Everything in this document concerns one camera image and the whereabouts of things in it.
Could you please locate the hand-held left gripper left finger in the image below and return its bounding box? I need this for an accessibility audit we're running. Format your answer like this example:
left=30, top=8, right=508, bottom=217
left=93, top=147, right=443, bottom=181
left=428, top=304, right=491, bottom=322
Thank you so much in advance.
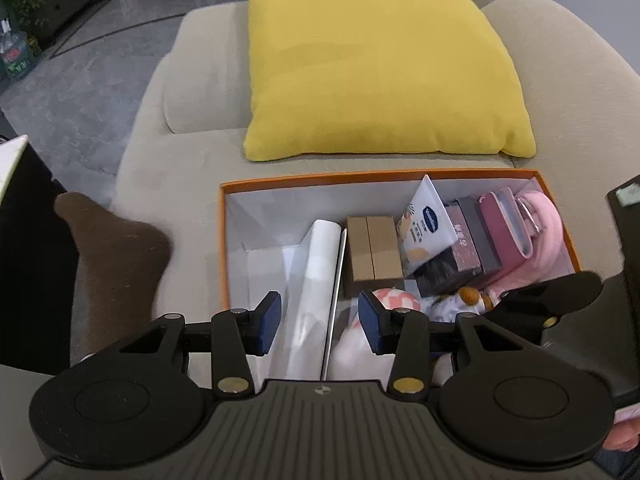
left=117, top=291, right=282, bottom=400

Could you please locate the dark glossy box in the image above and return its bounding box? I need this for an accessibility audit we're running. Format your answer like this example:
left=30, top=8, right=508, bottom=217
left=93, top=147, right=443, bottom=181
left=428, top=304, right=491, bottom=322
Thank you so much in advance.
left=414, top=252, right=483, bottom=297

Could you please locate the pink plush pouch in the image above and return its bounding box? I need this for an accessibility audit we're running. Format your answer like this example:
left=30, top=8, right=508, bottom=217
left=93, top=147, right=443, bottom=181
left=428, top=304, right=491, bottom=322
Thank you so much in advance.
left=482, top=190, right=576, bottom=301

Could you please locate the white lotion tube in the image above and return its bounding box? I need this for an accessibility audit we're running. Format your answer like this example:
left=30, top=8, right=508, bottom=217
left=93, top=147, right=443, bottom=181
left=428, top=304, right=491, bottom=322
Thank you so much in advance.
left=397, top=175, right=458, bottom=278

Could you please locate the beige sofa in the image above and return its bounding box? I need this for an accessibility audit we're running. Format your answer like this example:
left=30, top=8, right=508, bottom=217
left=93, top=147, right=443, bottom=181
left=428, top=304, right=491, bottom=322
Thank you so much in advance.
left=70, top=0, right=640, bottom=366

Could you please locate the orange cardboard box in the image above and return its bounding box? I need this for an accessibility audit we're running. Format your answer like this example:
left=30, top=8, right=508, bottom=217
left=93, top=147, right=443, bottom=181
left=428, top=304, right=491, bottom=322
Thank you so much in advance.
left=218, top=169, right=583, bottom=381

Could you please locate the white pink crochet bunny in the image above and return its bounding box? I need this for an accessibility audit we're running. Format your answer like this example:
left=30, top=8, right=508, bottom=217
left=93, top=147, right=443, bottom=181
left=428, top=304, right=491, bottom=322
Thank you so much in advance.
left=327, top=287, right=426, bottom=381

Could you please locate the large water jug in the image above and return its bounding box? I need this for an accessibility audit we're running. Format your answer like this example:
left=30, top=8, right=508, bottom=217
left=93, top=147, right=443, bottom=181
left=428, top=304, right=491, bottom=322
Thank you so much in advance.
left=0, top=30, right=38, bottom=81

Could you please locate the white orange small toy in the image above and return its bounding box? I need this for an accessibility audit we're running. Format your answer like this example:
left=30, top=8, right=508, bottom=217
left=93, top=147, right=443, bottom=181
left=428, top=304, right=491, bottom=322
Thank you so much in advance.
left=427, top=285, right=501, bottom=322

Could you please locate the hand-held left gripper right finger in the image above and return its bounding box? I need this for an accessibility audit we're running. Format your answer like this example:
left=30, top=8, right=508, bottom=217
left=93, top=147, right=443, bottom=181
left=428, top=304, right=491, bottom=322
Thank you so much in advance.
left=358, top=290, right=531, bottom=402

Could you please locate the person's right hand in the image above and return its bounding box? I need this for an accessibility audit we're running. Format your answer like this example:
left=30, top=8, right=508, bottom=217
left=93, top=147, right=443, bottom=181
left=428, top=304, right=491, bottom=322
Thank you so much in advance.
left=602, top=402, right=640, bottom=453

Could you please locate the person's brown sock foot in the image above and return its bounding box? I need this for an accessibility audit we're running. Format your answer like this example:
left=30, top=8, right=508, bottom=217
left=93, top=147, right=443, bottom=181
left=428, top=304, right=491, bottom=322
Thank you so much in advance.
left=54, top=192, right=176, bottom=361

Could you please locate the white paper sheet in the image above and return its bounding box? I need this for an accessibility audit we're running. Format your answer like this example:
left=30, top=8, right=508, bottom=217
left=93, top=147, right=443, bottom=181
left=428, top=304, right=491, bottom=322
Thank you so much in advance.
left=287, top=219, right=346, bottom=380

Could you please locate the maroon box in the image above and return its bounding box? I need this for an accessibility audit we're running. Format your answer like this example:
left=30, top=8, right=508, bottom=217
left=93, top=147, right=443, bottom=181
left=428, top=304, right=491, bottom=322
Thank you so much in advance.
left=444, top=204, right=483, bottom=273

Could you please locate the brown cardboard box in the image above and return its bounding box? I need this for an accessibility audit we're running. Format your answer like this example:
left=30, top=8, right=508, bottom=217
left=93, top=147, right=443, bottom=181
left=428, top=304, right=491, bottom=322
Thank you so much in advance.
left=345, top=216, right=405, bottom=282

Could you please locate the yellow pillow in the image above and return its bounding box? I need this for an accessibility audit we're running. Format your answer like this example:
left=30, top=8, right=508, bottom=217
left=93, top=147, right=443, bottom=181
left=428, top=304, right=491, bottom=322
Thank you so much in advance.
left=243, top=0, right=537, bottom=162

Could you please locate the black box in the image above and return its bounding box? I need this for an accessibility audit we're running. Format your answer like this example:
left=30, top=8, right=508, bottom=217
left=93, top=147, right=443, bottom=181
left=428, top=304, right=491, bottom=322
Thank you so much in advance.
left=457, top=196, right=503, bottom=275

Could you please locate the white marble table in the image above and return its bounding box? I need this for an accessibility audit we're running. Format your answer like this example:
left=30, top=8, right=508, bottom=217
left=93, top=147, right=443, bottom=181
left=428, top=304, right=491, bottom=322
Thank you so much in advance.
left=0, top=135, right=78, bottom=376

